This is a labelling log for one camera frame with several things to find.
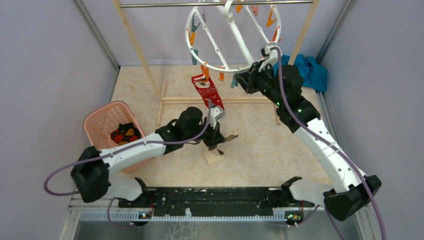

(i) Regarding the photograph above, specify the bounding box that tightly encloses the orange clothes peg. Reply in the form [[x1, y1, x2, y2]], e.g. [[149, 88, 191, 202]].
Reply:
[[200, 65, 210, 82]]

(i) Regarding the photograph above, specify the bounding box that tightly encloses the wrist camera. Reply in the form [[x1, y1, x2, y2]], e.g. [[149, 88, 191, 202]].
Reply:
[[208, 105, 225, 129], [259, 42, 283, 72]]

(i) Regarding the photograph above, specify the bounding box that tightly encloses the white round clip hanger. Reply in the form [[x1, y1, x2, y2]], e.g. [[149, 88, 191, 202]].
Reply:
[[184, 0, 282, 82]]

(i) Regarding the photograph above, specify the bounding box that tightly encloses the teal clothes peg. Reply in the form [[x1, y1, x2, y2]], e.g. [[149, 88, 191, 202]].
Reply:
[[230, 77, 239, 89]]

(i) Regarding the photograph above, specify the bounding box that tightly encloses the pink plastic laundry basket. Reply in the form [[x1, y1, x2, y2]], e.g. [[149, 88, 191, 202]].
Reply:
[[82, 100, 153, 174]]

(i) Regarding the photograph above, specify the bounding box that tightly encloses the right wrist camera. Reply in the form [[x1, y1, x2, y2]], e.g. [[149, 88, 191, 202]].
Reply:
[[259, 42, 283, 72]]

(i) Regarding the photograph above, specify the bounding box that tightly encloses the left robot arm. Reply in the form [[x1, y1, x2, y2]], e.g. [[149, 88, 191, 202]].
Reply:
[[70, 106, 226, 207]]

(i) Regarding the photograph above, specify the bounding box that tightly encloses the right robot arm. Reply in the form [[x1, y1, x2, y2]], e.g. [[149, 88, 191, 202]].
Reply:
[[232, 62, 382, 221]]

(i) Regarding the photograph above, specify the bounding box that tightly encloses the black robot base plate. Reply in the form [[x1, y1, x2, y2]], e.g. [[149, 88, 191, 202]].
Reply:
[[118, 187, 314, 217]]

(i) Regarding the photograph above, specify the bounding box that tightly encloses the wooden rack frame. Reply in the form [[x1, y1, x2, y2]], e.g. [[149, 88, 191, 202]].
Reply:
[[113, 0, 304, 121]]

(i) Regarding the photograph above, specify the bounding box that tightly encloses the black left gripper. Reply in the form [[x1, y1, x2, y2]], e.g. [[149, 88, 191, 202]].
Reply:
[[185, 116, 227, 149]]

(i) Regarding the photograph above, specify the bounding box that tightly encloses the blue crumpled cloth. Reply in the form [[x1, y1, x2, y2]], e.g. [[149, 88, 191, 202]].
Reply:
[[283, 54, 328, 93]]

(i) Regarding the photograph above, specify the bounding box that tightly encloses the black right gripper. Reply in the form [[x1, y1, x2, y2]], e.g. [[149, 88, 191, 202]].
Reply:
[[235, 59, 285, 107]]

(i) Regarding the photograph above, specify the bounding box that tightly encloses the red snowflake sock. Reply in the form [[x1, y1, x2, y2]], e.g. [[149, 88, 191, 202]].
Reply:
[[191, 74, 225, 110]]

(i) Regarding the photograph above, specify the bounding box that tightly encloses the red black plaid sock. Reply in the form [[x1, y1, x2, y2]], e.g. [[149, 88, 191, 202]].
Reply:
[[110, 122, 142, 146]]

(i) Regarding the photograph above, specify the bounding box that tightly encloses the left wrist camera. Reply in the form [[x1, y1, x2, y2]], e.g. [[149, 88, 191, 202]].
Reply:
[[208, 105, 225, 129]]

